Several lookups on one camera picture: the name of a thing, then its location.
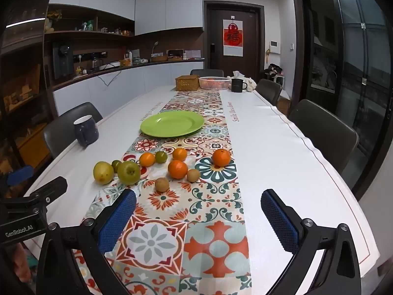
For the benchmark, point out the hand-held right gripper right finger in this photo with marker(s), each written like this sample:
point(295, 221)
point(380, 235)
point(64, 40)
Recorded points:
point(279, 221)

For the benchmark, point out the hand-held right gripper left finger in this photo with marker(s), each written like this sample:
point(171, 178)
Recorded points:
point(118, 221)

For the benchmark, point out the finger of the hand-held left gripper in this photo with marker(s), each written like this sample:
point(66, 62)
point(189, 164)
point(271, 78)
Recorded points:
point(20, 174)
point(50, 187)

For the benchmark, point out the green apple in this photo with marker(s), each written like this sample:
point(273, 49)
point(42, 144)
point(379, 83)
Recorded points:
point(129, 173)

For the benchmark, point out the yellow-green pear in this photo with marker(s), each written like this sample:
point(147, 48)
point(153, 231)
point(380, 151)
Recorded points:
point(103, 173)

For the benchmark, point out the brown kiwi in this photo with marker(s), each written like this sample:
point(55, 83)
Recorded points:
point(161, 184)
point(193, 175)

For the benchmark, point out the small mandarin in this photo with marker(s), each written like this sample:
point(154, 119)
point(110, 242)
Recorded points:
point(180, 154)
point(147, 159)

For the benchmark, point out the large orange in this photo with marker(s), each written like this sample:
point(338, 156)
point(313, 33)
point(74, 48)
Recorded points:
point(221, 157)
point(177, 169)

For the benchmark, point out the green plate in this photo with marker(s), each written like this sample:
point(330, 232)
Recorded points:
point(172, 124)

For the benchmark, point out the dark grey chair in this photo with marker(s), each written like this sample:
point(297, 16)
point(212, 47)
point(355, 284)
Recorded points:
point(61, 129)
point(270, 90)
point(207, 72)
point(325, 132)

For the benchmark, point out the patterned table runner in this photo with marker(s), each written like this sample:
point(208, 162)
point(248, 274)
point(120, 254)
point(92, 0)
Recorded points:
point(215, 221)

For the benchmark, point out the navy blue mug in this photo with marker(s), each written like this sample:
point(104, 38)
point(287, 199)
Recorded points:
point(86, 132)

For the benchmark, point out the black coffee machine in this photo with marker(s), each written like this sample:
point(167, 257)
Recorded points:
point(63, 60)

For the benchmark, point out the white base cabinet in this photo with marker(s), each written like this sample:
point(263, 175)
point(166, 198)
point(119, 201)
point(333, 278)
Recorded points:
point(138, 80)

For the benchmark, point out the black mug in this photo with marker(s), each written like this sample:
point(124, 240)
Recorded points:
point(238, 85)

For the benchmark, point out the black bag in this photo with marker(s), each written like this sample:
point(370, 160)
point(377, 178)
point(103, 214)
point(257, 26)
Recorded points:
point(273, 71)

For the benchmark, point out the white plastic basket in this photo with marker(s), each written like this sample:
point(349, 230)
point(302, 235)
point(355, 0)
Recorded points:
point(215, 84)

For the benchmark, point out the white tissue pack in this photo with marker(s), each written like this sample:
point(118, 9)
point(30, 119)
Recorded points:
point(238, 74)

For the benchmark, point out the wicker box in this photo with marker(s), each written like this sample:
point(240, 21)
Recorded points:
point(188, 83)

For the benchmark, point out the glass sliding door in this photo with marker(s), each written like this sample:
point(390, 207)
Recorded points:
point(359, 83)

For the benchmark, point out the white intercom panel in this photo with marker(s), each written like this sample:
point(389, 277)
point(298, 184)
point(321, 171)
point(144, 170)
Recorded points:
point(274, 47)

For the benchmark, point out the desk lamp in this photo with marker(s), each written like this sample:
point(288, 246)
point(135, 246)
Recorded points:
point(155, 47)

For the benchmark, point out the dark brown door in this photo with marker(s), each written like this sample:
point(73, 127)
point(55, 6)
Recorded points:
point(248, 37)

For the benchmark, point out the wooden wall shelf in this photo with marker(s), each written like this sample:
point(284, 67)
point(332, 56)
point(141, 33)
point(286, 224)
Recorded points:
point(92, 33)

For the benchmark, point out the red wall calendar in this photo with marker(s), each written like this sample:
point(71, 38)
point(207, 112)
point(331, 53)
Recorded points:
point(232, 37)

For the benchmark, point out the white wall cabinets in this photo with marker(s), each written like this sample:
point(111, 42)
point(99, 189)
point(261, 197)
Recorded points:
point(169, 9)

